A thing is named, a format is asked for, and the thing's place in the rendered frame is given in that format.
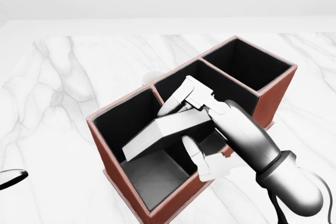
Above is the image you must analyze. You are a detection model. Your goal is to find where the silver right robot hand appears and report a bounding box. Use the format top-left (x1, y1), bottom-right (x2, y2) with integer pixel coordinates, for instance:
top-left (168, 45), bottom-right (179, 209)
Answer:
top-left (156, 75), bottom-right (282, 183)

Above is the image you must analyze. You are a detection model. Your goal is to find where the white mug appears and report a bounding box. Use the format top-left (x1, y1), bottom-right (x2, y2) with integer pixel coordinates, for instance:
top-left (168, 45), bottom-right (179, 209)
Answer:
top-left (141, 69), bottom-right (166, 87)

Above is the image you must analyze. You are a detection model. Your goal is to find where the white book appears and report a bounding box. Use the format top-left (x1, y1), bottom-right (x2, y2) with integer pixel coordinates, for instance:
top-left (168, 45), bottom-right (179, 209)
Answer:
top-left (122, 108), bottom-right (215, 163)

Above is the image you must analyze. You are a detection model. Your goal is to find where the red-brown desk caddy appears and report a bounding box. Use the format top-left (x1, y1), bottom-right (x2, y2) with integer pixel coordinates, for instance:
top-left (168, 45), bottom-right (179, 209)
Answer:
top-left (86, 35), bottom-right (298, 224)

